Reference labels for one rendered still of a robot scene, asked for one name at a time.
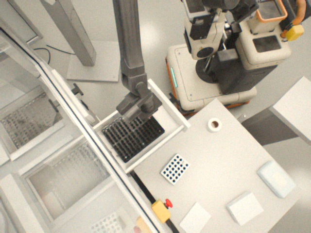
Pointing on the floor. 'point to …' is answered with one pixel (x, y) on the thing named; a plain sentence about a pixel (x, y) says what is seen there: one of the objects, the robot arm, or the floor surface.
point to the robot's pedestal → (283, 116)
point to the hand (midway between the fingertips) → (149, 112)
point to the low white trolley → (216, 174)
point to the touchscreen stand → (84, 46)
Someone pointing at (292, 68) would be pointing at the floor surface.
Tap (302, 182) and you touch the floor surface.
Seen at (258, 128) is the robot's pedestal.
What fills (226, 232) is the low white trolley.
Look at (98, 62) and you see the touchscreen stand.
